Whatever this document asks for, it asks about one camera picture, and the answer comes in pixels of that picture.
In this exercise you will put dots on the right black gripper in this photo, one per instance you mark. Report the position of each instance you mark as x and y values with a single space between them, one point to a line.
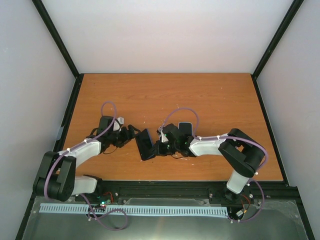
159 151

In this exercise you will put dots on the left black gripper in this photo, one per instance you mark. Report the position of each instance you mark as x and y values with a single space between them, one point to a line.
127 137

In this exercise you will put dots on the light blue phone case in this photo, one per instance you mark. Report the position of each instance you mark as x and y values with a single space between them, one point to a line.
185 122

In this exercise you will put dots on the black phone case front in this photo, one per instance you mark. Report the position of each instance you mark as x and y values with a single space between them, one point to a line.
145 145

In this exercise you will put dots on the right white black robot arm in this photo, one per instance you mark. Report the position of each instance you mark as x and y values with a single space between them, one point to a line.
243 154

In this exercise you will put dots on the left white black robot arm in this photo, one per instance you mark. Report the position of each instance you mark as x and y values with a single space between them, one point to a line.
56 177

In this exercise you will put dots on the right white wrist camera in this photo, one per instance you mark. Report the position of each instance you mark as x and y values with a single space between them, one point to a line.
161 135

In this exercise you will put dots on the black aluminium frame rail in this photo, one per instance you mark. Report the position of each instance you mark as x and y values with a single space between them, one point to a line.
213 191

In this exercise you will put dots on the light blue cable duct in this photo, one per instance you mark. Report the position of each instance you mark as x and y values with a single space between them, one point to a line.
136 210

